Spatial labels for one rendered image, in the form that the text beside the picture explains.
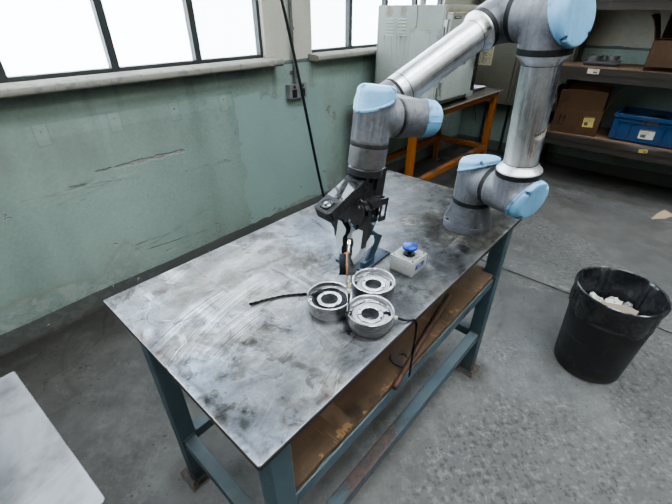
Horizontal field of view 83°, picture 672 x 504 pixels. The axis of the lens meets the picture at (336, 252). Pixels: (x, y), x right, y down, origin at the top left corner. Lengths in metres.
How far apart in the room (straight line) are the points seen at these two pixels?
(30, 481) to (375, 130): 0.89
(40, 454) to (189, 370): 0.32
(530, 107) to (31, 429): 1.28
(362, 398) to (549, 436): 0.97
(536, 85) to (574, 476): 1.33
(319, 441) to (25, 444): 0.59
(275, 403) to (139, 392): 1.26
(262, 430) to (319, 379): 0.14
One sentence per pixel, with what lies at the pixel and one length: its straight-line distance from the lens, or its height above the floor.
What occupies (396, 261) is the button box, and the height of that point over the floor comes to 0.83.
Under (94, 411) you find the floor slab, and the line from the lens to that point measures 1.97.
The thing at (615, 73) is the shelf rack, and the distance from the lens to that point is 4.01.
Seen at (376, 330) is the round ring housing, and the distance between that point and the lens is 0.82.
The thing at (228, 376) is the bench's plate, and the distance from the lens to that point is 0.80.
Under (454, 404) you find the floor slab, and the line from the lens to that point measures 1.79.
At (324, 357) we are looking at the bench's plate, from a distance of 0.80.
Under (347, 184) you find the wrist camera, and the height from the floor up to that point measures 1.10.
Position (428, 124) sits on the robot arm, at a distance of 0.81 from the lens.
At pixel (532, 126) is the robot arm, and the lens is 1.07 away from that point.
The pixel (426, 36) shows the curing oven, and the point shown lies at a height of 1.25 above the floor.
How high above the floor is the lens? 1.39
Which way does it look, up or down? 32 degrees down
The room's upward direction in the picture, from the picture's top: straight up
